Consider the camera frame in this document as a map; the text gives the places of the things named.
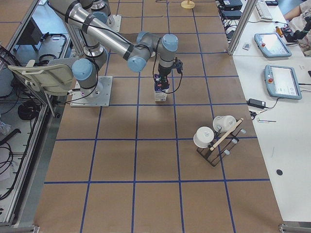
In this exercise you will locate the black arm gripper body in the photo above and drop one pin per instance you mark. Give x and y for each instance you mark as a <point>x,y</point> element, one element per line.
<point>163,73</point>

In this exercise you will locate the blue white milk carton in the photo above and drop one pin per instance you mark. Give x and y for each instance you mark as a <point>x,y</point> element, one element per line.
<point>161,87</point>

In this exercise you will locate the beige wooden stand base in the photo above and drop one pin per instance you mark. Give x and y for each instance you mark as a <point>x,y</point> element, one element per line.
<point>187,4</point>

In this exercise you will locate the white mug on rack front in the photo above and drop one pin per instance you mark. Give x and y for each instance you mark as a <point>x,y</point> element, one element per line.
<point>203,137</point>

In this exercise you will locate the white mug on rack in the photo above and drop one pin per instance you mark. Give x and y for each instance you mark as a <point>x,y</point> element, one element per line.
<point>223,123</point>
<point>203,137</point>

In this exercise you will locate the white mug on rack rear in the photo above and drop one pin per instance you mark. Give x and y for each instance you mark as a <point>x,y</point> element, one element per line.
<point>223,123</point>

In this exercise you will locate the black power adapter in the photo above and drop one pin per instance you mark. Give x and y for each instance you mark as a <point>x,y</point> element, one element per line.
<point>256,103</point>

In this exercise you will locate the grey plastic chair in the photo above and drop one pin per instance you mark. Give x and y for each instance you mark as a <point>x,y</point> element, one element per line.
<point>55,78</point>

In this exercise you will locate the allen key on desk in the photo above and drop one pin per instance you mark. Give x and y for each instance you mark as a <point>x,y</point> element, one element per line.
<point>265,121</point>

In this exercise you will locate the teach pendant far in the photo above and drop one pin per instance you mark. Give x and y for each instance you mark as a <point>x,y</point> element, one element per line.
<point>271,45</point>

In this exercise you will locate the teach pendant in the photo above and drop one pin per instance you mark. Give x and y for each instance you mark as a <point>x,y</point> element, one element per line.
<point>282,82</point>
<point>271,45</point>

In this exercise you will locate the white keyboard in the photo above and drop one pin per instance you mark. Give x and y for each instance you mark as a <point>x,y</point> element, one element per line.
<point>263,12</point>

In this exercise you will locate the teach pendant near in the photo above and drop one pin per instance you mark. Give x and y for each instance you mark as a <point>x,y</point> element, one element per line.
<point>282,82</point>

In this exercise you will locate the black round cap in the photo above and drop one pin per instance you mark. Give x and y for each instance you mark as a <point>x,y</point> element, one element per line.
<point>279,172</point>

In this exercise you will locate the black wire mug rack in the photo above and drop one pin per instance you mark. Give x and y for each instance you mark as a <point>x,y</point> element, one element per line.
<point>219,147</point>

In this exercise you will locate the aluminium frame post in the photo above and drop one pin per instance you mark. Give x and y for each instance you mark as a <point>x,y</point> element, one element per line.
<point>248,9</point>

